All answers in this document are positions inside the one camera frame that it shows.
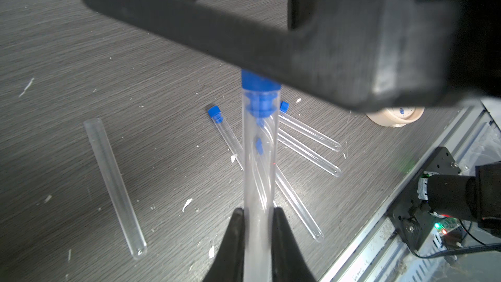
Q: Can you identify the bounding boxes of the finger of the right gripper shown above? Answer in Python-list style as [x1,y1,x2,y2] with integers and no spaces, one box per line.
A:
[82,0,313,86]

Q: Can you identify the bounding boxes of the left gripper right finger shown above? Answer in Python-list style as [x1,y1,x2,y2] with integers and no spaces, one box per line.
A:
[271,207,316,282]

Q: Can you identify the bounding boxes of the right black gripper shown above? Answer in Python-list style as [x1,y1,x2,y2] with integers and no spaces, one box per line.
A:
[287,0,500,112]

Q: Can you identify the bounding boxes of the right electronics board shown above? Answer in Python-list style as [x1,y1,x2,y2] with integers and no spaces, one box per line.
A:
[432,218,467,242]

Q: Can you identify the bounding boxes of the test tube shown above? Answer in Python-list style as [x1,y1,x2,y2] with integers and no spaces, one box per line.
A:
[255,136,325,243]
[83,118,147,260]
[241,70,281,281]
[279,101,341,151]
[278,129,342,177]
[207,106,244,170]

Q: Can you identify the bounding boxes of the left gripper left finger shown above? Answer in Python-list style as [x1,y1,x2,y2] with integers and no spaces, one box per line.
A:
[203,208,245,282]

